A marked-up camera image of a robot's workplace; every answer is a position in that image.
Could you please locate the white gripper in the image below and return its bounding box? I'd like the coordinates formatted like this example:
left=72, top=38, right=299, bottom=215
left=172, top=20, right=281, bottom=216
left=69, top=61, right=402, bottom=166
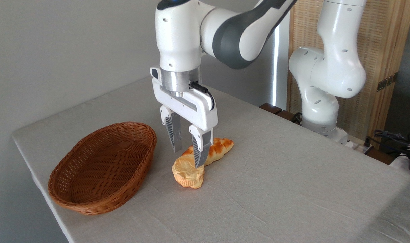
left=150, top=66, right=218, bottom=168

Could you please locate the round pale muffin bread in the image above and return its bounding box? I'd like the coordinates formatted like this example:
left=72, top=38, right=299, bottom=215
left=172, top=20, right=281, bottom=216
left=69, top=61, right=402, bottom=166
left=172, top=154, right=205, bottom=189

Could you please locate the braided golden bread loaf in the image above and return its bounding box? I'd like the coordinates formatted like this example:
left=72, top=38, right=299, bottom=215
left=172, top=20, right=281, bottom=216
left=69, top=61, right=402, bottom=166
left=182, top=137, right=235, bottom=166

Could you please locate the brown oval wicker basket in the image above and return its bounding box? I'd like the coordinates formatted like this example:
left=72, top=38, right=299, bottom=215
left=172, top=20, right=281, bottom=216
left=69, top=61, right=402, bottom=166
left=48, top=122, right=157, bottom=216

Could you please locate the dark brown wooden board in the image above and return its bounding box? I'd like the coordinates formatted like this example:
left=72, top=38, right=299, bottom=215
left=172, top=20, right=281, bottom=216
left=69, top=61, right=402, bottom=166
left=259, top=103, right=302, bottom=125

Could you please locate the grey tablecloth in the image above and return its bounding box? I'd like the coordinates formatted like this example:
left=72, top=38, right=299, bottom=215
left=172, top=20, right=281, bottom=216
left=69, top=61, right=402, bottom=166
left=12, top=76, right=410, bottom=243

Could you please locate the white power strip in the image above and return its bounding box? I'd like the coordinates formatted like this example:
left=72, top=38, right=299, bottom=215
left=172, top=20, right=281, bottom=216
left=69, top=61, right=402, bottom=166
left=343, top=135, right=374, bottom=153

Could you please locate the metal screen hinge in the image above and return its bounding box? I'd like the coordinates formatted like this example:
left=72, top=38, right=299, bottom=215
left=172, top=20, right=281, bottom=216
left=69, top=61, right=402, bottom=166
left=376, top=72, right=399, bottom=92

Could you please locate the wooden bamboo folding screen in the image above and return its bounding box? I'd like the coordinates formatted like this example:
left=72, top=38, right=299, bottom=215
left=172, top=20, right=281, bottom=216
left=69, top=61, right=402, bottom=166
left=287, top=0, right=410, bottom=149

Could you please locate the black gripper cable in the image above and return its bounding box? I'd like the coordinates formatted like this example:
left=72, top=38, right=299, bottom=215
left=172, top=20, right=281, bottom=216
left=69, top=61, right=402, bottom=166
left=189, top=82, right=215, bottom=111

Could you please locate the black cable bundle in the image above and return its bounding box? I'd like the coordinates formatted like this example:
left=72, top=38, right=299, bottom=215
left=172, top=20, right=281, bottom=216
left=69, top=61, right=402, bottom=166
left=365, top=129, right=410, bottom=159

